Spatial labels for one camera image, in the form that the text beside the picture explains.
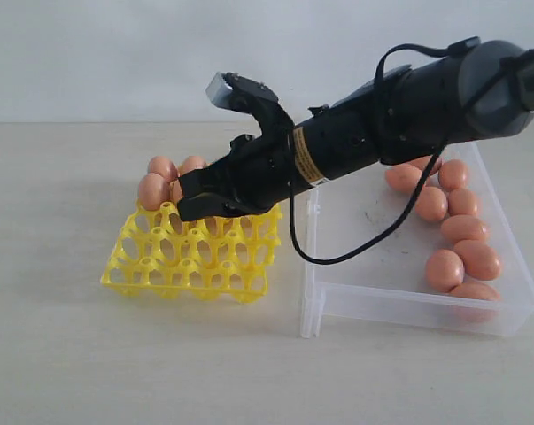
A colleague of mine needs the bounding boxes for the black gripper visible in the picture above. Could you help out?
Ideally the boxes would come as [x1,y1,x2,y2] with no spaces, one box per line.
[177,126,294,221]

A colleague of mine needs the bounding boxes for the brown egg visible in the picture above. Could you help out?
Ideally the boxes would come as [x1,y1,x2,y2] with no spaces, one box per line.
[410,154,444,177]
[447,188,480,216]
[425,249,465,293]
[147,156,178,182]
[447,282,501,324]
[384,164,422,194]
[440,215,490,244]
[138,173,170,211]
[438,159,469,191]
[453,240,502,281]
[169,180,183,205]
[178,156,207,176]
[414,186,448,222]

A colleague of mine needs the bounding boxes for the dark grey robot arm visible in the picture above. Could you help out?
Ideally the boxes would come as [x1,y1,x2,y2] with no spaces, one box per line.
[177,37,534,221]

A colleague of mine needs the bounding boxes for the yellow plastic egg tray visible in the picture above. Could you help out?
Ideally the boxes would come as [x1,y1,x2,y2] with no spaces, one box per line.
[101,202,282,304]

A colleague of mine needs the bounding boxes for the clear plastic bin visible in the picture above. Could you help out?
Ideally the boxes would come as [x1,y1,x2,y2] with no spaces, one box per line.
[300,143,534,338]

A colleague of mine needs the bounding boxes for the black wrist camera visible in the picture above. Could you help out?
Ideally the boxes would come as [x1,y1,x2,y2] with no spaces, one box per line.
[205,72,294,135]

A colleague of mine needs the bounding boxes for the black cable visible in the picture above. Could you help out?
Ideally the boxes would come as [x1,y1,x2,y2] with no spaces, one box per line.
[288,37,489,266]

